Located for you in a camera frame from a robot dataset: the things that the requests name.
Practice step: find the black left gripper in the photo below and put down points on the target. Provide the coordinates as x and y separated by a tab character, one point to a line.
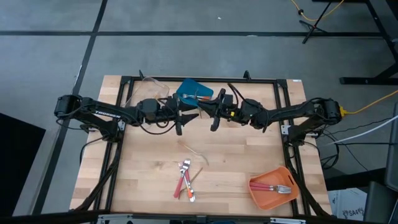
168	112

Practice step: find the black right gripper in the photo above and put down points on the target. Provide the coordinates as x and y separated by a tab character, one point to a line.
233	110

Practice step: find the blue plastic bin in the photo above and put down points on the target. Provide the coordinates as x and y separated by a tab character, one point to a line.
191	87

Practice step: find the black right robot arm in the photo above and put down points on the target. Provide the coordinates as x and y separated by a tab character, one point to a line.
295	109

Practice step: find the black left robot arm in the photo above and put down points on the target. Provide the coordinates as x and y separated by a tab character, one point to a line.
105	113

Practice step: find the clear plastic bin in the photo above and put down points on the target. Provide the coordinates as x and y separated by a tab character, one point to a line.
149	88

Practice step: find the black front crossbar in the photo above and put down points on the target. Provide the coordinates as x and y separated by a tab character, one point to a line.
168	216

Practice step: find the orange plastic bin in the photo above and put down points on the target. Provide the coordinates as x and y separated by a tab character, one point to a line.
270	202

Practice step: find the black tripod stand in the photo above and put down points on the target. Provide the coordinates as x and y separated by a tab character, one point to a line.
314	27

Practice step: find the white printed cardboard box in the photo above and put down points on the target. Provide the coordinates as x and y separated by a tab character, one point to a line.
345	202

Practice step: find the black floor mat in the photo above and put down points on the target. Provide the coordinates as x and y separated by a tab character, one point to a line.
18	161

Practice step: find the dark grey cabinet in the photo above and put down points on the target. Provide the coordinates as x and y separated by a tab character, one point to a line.
392	149

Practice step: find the dark grey case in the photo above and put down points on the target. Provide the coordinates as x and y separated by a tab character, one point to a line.
379	205

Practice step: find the black aluminium table frame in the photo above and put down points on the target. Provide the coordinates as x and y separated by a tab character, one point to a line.
172	79

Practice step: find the black frame bracket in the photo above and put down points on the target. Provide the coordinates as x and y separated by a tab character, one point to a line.
141	74
247	75

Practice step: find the black standing desk frame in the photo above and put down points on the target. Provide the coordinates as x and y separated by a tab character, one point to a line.
367	81

